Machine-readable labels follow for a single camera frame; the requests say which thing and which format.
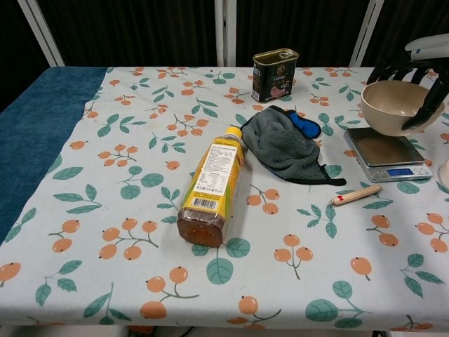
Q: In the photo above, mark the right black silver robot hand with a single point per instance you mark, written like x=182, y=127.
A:
x=431, y=47

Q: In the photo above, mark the beige ceramic bowl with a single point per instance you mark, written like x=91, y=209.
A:
x=386, y=117

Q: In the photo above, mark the silver digital kitchen scale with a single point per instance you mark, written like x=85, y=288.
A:
x=386, y=151

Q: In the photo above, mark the blue eye mask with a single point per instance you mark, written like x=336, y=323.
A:
x=307, y=126

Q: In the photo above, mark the dark green luncheon meat can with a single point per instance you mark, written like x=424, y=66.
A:
x=273, y=77

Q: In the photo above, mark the wooden pen with red marks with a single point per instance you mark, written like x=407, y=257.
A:
x=356, y=195

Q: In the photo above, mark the grey microfibre cloth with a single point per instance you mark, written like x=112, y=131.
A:
x=280, y=147

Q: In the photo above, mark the yellow labelled amber bottle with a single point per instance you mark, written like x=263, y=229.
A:
x=214, y=179

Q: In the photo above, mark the floral fruit print tablecloth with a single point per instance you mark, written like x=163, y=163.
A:
x=140, y=175

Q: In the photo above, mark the blue velvet table cover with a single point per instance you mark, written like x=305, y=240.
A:
x=35, y=123

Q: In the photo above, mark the white partition frame post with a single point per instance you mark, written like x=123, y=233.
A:
x=43, y=35
x=366, y=35
x=225, y=35

